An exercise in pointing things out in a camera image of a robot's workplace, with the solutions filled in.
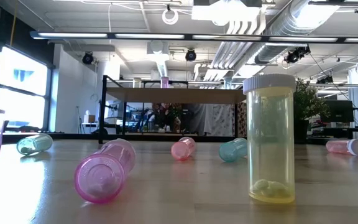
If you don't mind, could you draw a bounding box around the red medicine bottle white cap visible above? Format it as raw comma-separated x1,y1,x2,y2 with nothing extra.
325,138,358,157
170,136,197,162

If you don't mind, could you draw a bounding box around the person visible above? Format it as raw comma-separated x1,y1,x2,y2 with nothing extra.
152,102,183,133

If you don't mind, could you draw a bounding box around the white patterned cloth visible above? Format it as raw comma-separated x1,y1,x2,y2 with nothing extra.
183,103,239,137

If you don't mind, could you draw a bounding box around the black ceiling spotlight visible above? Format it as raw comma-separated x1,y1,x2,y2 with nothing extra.
185,49,198,62
283,45,311,65
81,51,94,65

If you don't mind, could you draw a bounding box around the white ceiling pipe bundle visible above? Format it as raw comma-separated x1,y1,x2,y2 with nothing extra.
194,18,267,82

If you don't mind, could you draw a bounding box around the green potted plant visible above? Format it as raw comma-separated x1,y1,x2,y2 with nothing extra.
293,77,331,145

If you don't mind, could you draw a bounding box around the overhead LED light bar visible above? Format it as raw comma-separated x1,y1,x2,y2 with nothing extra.
29,30,358,44

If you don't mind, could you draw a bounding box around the black computer monitor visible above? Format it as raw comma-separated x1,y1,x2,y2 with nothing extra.
320,99,355,124

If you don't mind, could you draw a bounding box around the large bright window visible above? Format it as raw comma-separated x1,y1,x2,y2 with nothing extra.
0,46,54,133

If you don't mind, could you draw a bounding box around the white ceiling duct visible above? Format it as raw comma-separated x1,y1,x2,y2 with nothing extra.
146,40,171,78

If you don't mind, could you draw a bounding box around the white cable coil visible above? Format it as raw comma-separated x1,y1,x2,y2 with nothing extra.
162,7,180,26

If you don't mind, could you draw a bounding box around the black rear frame bar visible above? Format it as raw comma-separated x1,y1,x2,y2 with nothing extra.
1,133,245,144

